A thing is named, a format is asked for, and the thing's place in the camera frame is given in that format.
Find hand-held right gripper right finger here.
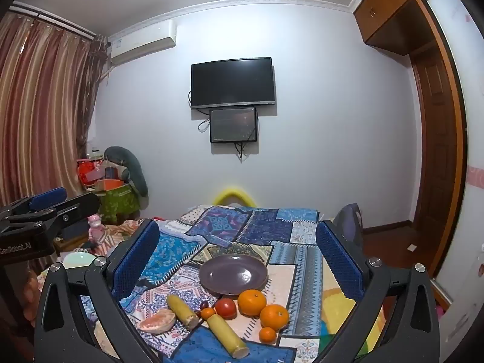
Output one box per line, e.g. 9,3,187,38
314,219,443,363

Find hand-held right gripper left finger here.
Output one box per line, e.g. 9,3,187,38
34,218,167,363

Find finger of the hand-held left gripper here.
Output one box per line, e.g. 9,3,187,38
0,187,68,220
8,192,102,232

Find pink pomelo piece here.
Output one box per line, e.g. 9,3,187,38
137,308,177,334

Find green bananas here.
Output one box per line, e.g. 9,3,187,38
166,294,200,329

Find large orange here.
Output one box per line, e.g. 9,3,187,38
237,289,267,317
259,304,290,330

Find purple plate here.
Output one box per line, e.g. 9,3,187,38
198,254,269,296

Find red tomato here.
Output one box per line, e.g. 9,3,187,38
215,298,238,318

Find pink toy figure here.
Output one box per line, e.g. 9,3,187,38
88,214,104,243

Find red gift boxes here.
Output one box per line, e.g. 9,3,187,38
77,158,106,187

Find orange box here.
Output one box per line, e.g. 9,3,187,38
94,179,125,193

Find green patterned box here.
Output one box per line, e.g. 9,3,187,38
99,185,140,224

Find grey chair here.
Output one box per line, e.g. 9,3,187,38
333,203,364,250

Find yellow fleece blanket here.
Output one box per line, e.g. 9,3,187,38
321,265,381,360

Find blue patchwork blanket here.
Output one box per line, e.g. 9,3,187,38
38,204,364,363

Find pale green bowl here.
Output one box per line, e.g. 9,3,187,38
62,252,97,270

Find grey plush toy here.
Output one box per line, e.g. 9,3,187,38
104,146,149,197

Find striped brown curtain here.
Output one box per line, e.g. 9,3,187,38
0,8,110,212

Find wooden door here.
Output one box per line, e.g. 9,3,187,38
410,43,464,229

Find white air conditioner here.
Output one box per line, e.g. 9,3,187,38
110,20,178,66

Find white wardrobe sliding door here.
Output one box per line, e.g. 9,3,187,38
420,0,484,311

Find wooden overhead cabinet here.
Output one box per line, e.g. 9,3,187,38
353,0,443,57

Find yellow ring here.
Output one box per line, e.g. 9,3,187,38
214,186,258,208

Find small black wall monitor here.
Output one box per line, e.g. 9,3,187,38
209,107,258,144

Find curtain rail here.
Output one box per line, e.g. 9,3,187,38
9,2,110,44

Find black wall television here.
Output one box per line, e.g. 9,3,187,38
191,57,275,110

